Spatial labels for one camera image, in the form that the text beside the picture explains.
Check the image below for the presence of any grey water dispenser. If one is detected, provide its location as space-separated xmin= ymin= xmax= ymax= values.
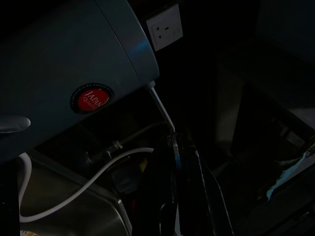
xmin=0 ymin=0 xmax=177 ymax=164

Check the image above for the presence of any clear sponge holder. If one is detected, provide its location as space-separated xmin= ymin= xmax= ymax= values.
xmin=110 ymin=167 xmax=141 ymax=195

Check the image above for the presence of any floral plate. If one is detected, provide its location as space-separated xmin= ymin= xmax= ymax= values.
xmin=19 ymin=228 xmax=44 ymax=236

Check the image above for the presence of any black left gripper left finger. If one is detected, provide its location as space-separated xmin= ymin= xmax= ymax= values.
xmin=150 ymin=134 xmax=184 ymax=236

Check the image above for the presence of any stainless steel sink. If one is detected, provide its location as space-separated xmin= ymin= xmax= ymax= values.
xmin=17 ymin=157 xmax=133 ymax=236

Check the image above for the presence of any blue cloth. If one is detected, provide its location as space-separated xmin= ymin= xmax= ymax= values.
xmin=267 ymin=150 xmax=311 ymax=202

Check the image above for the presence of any white flexible hose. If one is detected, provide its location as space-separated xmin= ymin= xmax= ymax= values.
xmin=17 ymin=147 xmax=155 ymax=224

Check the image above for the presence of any yellow sponge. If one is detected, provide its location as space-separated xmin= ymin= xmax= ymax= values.
xmin=139 ymin=158 xmax=150 ymax=173

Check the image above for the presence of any chrome faucet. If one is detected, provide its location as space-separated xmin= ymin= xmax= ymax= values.
xmin=83 ymin=122 xmax=170 ymax=168

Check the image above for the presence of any white wall socket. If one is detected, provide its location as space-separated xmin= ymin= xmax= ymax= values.
xmin=145 ymin=3 xmax=184 ymax=52

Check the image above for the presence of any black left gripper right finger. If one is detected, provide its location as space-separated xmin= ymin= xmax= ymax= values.
xmin=182 ymin=144 xmax=234 ymax=236

